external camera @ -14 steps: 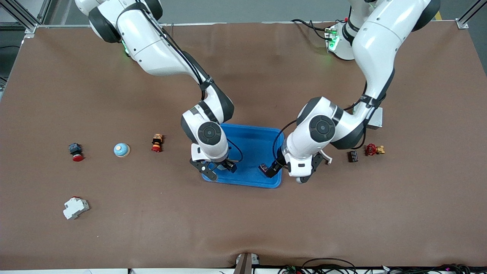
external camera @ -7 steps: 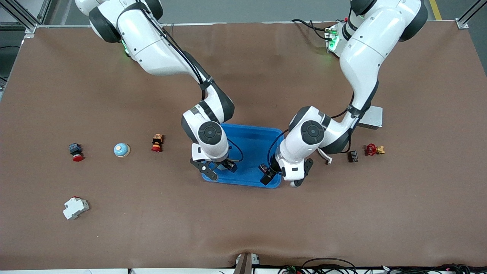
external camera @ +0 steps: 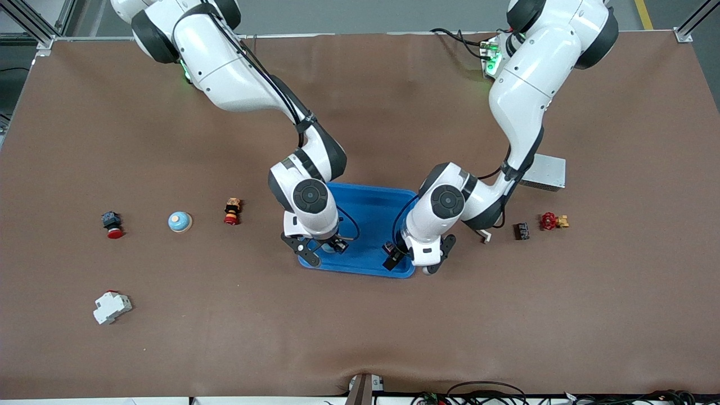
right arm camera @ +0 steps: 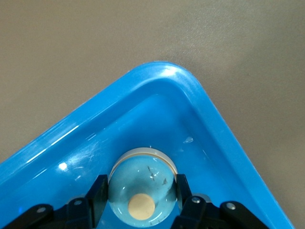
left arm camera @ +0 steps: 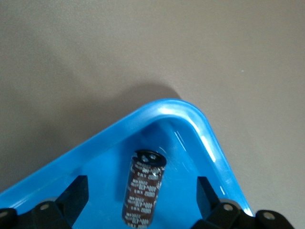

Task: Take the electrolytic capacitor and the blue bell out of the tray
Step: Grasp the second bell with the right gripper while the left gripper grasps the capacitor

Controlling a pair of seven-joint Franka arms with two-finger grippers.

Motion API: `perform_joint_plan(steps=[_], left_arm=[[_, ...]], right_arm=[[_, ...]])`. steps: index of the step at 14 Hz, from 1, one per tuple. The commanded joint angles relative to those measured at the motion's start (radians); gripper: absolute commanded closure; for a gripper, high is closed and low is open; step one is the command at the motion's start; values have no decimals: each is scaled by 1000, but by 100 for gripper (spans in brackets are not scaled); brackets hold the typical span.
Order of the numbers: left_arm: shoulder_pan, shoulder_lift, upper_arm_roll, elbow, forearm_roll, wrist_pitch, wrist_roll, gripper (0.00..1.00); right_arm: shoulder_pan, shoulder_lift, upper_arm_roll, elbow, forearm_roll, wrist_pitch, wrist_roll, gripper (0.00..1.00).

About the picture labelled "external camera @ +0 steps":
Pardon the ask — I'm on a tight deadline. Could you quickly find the white circuit breaker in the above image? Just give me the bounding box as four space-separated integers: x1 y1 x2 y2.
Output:
93 290 133 326

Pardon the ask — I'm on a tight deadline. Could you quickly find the grey metal box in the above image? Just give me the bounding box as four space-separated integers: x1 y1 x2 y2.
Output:
520 153 567 192

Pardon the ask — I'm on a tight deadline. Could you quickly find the brown camera stand post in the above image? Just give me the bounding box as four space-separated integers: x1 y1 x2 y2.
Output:
345 373 374 405

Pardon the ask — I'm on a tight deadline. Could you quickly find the black looped cable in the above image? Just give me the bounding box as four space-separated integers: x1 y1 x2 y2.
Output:
446 381 528 405

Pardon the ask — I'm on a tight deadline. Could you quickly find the black left base cable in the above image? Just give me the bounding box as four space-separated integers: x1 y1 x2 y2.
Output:
430 27 496 60

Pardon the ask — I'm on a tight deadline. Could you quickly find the blue plastic tray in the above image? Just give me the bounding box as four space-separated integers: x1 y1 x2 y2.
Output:
298 183 420 279

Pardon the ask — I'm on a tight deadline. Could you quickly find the red button dark blue body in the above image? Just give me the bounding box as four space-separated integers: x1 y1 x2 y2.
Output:
101 211 125 240

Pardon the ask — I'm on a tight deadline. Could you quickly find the brown table mat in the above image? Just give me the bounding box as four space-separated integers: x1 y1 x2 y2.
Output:
0 31 720 400

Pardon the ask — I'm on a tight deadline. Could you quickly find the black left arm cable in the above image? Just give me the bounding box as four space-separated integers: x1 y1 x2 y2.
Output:
393 127 545 244

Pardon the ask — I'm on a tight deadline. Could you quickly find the aluminium frame post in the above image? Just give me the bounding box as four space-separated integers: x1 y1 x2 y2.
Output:
674 0 720 44
0 0 77 51

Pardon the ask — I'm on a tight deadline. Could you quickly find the black cable bundle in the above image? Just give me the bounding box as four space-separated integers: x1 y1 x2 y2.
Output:
529 389 720 405

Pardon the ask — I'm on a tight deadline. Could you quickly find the red handle brass valve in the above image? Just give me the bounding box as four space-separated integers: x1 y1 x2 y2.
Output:
540 211 570 231

